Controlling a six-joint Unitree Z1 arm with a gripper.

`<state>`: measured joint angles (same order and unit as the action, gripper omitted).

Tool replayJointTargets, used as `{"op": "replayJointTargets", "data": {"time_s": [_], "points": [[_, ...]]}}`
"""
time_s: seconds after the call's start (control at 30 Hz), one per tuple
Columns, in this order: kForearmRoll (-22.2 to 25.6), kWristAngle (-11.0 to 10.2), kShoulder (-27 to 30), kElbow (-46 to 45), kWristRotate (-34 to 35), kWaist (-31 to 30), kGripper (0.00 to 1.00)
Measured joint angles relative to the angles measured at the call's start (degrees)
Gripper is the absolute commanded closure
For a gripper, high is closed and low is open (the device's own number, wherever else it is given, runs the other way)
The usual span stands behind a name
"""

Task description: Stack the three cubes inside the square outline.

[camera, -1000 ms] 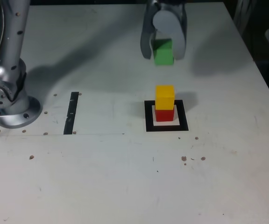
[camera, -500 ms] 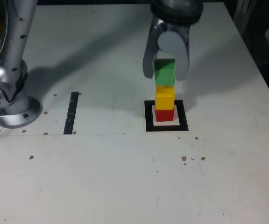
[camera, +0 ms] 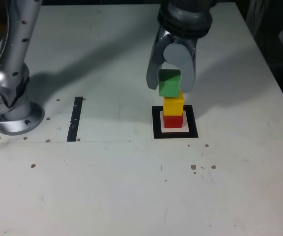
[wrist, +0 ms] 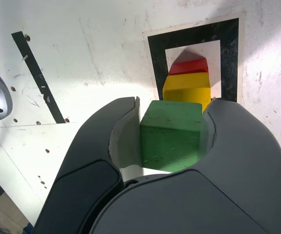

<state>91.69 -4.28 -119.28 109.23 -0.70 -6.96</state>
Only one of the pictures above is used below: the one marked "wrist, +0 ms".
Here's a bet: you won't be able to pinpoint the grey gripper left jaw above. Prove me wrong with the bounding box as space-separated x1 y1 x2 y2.
33 96 144 234

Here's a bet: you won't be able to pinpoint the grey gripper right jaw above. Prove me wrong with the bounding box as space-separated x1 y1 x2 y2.
88 98 281 234

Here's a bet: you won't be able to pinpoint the green cube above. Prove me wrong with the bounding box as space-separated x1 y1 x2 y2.
139 100 203 174

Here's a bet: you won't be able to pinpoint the yellow cube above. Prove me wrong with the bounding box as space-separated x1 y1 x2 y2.
162 72 212 113

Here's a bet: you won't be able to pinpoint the red cube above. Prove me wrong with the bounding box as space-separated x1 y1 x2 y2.
168 57 210 76

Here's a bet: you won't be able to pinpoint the black tape square outline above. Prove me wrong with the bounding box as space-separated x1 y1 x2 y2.
146 17 240 103

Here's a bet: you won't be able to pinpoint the black tape strip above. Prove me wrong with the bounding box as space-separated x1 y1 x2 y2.
11 30 66 124

